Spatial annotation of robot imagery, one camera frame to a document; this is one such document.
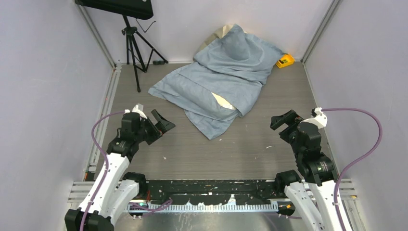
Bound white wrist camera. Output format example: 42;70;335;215
302;107;328;129
124;103;148;119

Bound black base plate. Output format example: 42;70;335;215
133;180;288;205

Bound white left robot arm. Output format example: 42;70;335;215
64;105;175;231

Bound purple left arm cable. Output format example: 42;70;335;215
78;110;127;231

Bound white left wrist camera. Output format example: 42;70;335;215
124;103;148;119

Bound small black block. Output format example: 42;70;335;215
153;60;166;65

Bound yellow plastic bin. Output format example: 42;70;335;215
276;53;295;68

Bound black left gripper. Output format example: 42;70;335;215
135;110;174;145

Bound cream pillow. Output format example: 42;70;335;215
197;24;236;110

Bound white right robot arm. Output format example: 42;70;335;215
270;108;352;231

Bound black tripod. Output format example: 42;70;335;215
121;15;169;92

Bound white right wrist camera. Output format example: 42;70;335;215
302;107;328;129

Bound blue pillowcase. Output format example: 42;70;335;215
149;25;283;140

